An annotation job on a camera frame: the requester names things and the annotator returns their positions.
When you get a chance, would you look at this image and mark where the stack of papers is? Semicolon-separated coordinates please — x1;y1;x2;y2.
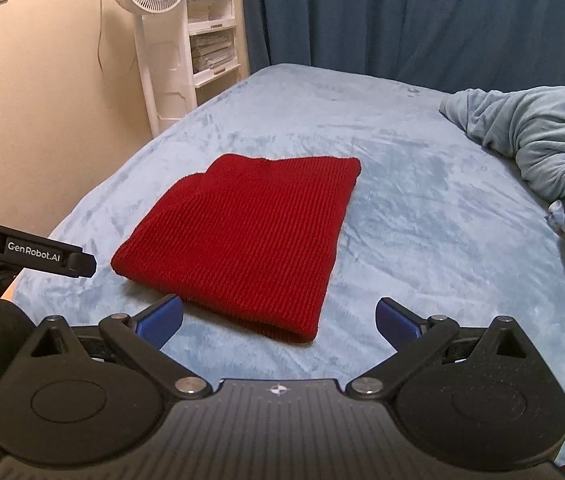
190;29;238;74
187;0;236;24

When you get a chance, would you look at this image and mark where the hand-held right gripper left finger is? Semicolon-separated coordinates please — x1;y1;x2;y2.
27;294;214;401

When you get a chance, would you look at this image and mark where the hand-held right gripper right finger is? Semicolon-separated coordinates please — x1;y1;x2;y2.
345;297;534;402

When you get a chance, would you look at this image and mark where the red knit sweater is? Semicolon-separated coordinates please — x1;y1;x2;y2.
111;154;362;345

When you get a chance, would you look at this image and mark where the white standing fan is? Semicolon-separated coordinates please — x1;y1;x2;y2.
104;0;198;138

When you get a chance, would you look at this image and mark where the fan power cable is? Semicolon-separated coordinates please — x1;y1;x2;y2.
95;0;109;83

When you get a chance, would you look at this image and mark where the dark blue curtain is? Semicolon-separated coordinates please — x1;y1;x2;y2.
239;0;565;96

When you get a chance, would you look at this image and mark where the light blue bed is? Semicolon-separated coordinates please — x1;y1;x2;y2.
11;63;565;467

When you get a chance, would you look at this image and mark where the white shelf unit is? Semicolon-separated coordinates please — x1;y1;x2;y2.
185;0;252;109

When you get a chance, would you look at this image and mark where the grey-blue fleece blanket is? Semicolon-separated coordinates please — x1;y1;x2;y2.
439;86;565;307

